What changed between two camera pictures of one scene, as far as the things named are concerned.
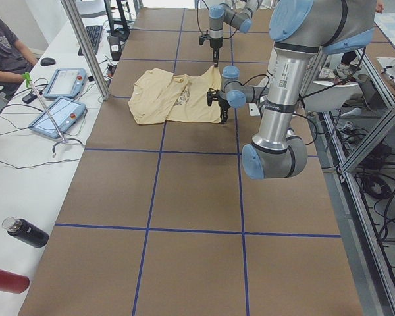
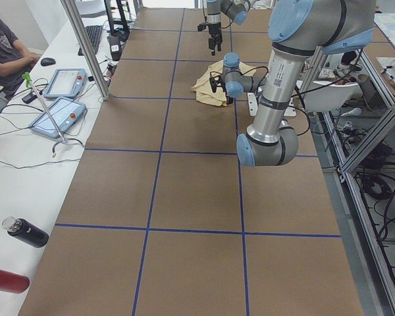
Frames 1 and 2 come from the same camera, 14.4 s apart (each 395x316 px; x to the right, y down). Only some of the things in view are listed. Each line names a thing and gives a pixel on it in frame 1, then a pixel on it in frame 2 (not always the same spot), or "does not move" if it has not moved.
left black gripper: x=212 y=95 to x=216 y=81
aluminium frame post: x=71 y=10 does not move
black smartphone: x=29 y=98 does not move
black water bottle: x=26 y=231 does not move
